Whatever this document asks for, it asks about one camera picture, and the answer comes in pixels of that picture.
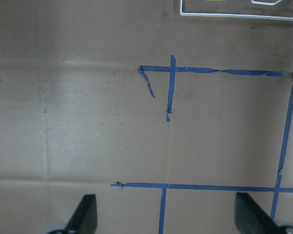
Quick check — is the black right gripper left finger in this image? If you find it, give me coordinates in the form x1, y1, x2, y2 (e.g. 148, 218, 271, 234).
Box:
64, 194, 97, 234

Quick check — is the white wire cup rack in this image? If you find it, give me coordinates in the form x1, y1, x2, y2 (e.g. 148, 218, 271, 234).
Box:
179, 0, 293, 21

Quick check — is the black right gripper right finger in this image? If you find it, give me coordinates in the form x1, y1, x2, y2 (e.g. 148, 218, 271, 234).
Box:
234, 192, 283, 234

